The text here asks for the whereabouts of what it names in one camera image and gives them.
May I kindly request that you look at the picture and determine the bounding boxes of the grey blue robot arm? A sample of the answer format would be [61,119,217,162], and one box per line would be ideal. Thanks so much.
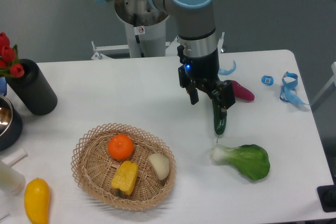
[96,0,235,119]

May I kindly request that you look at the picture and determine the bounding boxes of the black device at table edge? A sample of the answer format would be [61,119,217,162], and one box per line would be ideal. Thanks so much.
[317,185,335,212]

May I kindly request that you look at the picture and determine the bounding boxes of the green bok choy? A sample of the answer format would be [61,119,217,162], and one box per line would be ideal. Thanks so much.
[211,144,271,181]

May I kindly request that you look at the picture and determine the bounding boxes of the woven wicker basket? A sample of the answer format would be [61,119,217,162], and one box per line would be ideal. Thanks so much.
[71,123,176,211]

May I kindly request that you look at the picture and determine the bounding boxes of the blue ribbon strip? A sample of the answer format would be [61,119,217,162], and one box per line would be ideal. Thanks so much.
[218,60,237,76]

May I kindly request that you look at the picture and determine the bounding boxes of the white plastic bottle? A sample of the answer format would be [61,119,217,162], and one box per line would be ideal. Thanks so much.
[0,161,26,195]

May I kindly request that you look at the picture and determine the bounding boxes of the blue lanyard strap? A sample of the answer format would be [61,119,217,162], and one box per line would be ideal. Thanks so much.
[279,71,310,106]

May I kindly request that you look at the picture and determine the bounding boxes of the magenta eggplant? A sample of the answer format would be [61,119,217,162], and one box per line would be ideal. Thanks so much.
[231,80,255,102]

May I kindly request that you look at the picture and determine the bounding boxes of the small blue tape roll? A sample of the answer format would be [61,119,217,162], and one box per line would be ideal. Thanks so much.
[261,75,274,86]

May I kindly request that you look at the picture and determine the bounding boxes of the yellow mango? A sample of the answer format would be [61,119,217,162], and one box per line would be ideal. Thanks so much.
[24,178,50,224]

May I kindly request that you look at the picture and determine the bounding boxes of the yellow bell pepper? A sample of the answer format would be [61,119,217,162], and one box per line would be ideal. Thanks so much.
[110,161,139,196]

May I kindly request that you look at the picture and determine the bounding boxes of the red tulip bouquet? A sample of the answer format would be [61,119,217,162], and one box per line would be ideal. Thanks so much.
[1,32,25,78]

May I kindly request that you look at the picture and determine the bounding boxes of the black cylindrical vase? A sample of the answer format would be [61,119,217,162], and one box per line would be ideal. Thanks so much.
[6,59,58,115]

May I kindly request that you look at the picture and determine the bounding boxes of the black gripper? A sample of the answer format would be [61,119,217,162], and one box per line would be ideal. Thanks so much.
[177,45,235,119]

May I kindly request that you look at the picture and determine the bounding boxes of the orange tangerine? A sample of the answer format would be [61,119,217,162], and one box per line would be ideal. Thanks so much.
[107,134,134,160]

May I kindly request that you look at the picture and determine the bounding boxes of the green cucumber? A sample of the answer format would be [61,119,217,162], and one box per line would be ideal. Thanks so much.
[212,99,227,135]

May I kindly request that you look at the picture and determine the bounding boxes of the white onion wedge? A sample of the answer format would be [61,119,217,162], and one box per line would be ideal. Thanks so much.
[148,153,170,180]

